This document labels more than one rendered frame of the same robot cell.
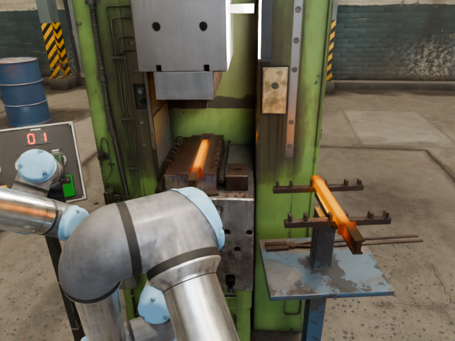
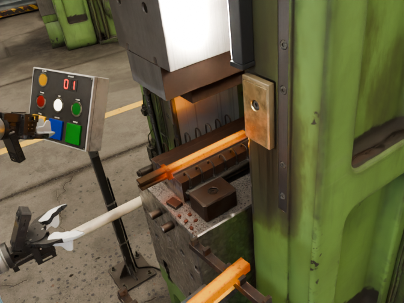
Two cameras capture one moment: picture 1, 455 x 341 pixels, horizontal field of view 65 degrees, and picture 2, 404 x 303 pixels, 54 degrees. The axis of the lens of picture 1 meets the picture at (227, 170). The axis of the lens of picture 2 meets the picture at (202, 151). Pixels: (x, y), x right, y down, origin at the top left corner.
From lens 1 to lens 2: 1.09 m
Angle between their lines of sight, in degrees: 49
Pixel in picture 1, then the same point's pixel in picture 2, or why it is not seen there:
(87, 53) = not seen: hidden behind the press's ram
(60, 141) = (82, 93)
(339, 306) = not seen: outside the picture
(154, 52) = (122, 27)
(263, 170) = (257, 207)
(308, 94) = (304, 136)
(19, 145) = (59, 86)
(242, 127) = not seen: hidden behind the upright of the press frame
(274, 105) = (256, 131)
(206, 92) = (160, 89)
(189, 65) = (144, 52)
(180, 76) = (141, 62)
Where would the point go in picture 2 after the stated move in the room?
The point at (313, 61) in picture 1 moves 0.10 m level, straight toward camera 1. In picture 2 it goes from (309, 86) to (266, 100)
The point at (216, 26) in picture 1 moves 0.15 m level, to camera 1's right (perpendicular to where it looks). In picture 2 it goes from (153, 11) to (193, 21)
